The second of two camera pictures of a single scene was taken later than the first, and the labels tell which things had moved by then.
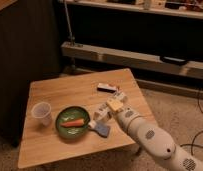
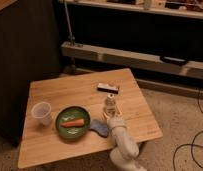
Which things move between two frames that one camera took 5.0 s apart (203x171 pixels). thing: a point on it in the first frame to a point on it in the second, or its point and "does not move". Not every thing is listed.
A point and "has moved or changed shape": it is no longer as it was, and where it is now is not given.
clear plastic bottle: (92, 124) has moved or changed shape
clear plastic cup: (42, 110) does not move
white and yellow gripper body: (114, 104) to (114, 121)
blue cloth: (102, 129) does not move
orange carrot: (73, 123) does not move
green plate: (72, 121) does not move
